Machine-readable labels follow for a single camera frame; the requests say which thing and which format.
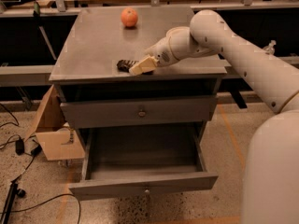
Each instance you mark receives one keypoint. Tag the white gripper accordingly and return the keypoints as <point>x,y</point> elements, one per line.
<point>160,54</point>

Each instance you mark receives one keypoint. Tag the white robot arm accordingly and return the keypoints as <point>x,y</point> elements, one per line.
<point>271,179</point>

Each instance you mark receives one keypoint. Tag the grey wooden drawer cabinet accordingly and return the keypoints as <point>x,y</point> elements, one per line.
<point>86,70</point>

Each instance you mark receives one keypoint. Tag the closed grey top drawer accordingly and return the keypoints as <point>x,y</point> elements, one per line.
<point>112,113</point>

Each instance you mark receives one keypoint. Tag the open grey middle drawer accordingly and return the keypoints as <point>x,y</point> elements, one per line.
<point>143,160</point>

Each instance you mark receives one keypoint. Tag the orange fruit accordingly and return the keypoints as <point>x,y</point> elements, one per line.
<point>129,17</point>

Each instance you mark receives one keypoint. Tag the brown cardboard box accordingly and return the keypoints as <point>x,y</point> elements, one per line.
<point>57,139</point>

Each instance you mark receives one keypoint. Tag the clear sanitizer bottle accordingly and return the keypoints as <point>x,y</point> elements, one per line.
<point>270,48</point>

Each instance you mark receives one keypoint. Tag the black power adapter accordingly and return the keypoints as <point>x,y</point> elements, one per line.
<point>19,146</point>

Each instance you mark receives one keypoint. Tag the black tripod leg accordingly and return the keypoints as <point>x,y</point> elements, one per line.
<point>13,192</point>

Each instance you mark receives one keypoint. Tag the grey metal rail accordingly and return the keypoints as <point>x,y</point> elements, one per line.
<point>38,75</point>

